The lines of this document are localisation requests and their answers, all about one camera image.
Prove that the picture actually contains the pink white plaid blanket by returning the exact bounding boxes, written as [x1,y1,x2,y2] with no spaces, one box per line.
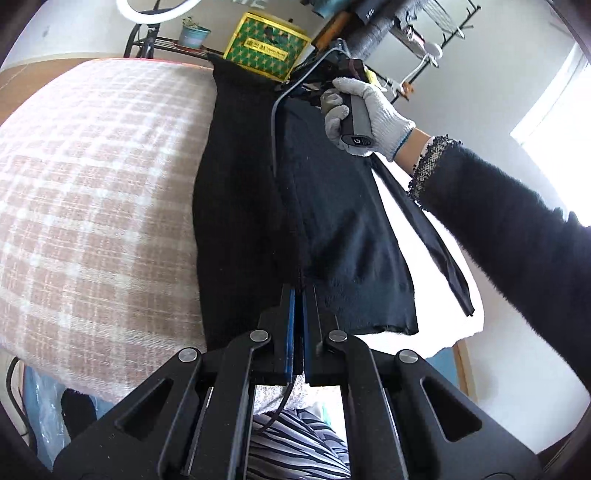
[0,58,219,403]

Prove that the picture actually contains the potted plant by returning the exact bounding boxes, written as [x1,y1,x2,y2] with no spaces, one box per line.
[178,16,212,49]

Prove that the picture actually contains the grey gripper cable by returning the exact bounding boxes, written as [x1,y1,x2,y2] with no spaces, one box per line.
[270,39,347,178]

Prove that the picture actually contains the blue plastic bag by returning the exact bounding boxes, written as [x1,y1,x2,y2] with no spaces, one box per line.
[22,364,116,468]

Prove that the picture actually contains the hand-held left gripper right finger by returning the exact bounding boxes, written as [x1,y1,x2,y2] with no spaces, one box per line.
[302,285,541,480]

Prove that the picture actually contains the white ring light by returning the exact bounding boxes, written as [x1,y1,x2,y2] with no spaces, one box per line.
[115,0,204,22]

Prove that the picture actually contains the black white striped cloth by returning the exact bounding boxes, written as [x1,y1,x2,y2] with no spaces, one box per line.
[249,406,352,480]

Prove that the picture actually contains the black metal clothes rack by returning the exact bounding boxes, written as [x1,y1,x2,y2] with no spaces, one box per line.
[124,0,481,104]

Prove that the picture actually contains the person's right forearm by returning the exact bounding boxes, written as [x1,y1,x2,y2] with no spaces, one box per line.
[392,128,591,462]

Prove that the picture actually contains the window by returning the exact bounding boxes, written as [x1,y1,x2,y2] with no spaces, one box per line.
[510,41,591,227]

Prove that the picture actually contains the white clothes hanger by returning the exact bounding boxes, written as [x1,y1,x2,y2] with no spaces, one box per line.
[405,41,445,85]

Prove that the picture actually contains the black knit garment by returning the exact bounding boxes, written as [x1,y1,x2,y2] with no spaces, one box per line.
[191,53,476,352]

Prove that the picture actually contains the yellow green patterned box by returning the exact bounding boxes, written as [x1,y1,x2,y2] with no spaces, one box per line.
[223,11,313,82]

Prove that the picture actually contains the grey hanging garment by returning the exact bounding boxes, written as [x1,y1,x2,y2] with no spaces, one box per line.
[355,0,409,62]

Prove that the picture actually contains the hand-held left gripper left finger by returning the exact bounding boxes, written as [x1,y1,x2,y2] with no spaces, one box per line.
[53,285,297,480]

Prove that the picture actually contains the person's right hand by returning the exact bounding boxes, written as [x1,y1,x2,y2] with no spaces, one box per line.
[321,77,416,162]

